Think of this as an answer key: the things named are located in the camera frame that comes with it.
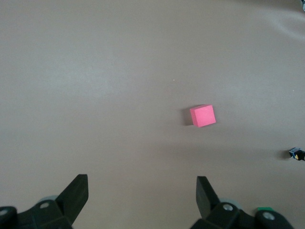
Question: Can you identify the orange mushroom push button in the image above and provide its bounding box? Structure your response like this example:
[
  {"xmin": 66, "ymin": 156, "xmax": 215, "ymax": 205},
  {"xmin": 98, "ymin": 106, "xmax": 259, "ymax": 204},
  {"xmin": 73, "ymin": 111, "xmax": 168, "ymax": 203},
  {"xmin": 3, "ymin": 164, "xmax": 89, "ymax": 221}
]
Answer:
[{"xmin": 287, "ymin": 147, "xmax": 305, "ymax": 162}]

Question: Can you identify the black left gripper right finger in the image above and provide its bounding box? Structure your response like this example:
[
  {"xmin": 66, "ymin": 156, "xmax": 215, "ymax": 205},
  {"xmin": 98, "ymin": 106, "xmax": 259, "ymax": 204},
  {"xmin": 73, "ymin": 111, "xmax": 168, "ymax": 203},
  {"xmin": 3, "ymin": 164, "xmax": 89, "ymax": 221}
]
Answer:
[{"xmin": 192, "ymin": 176, "xmax": 297, "ymax": 229}]

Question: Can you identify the pink-red foam cube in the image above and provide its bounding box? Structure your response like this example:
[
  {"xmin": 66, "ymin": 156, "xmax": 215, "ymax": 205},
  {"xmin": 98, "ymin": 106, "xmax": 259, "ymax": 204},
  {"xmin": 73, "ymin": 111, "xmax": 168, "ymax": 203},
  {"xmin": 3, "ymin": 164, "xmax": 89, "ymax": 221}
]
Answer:
[{"xmin": 189, "ymin": 104, "xmax": 217, "ymax": 128}]

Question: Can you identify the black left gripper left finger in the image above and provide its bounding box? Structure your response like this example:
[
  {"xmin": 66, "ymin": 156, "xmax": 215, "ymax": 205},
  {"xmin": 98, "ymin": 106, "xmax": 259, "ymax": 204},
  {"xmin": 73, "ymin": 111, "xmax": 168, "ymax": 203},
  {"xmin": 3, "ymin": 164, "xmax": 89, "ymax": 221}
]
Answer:
[{"xmin": 0, "ymin": 174, "xmax": 89, "ymax": 229}]

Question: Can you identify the brown table mat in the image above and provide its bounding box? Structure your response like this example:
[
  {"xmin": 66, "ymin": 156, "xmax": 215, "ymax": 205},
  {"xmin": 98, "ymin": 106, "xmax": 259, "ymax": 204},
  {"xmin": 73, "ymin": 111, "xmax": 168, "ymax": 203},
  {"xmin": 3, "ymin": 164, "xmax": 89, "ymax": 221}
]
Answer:
[{"xmin": 0, "ymin": 0, "xmax": 305, "ymax": 229}]

